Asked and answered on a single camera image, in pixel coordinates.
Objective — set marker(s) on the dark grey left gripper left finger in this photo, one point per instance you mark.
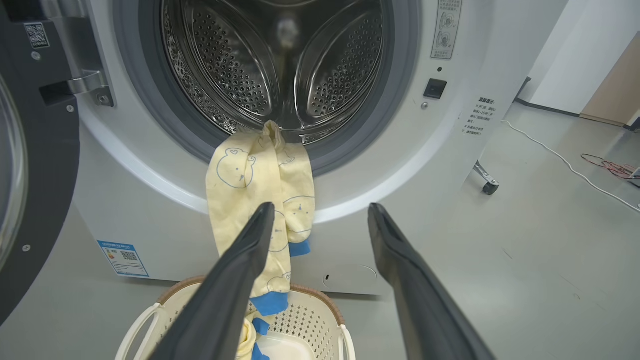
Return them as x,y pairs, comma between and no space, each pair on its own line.
220,300

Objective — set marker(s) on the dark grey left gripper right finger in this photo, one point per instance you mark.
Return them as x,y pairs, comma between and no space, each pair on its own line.
425,310

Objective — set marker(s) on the yellow bear-print garment blue cuffs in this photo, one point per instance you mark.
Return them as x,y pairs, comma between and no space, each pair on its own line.
240,180
247,340

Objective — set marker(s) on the washing machine glass door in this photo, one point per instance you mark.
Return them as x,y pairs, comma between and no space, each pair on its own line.
45,165

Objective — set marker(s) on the white front-load washing machine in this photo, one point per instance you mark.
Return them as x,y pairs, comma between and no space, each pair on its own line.
400,165

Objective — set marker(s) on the cream perforated laundry basket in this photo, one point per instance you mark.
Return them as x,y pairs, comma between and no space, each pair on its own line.
310,320

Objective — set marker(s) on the blue energy label sticker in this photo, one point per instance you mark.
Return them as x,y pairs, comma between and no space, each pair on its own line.
122,258

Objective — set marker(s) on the metal partition foot with caster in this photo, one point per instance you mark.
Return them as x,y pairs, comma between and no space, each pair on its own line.
489,186

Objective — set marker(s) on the white warning sticker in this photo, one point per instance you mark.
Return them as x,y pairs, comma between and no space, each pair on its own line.
446,30

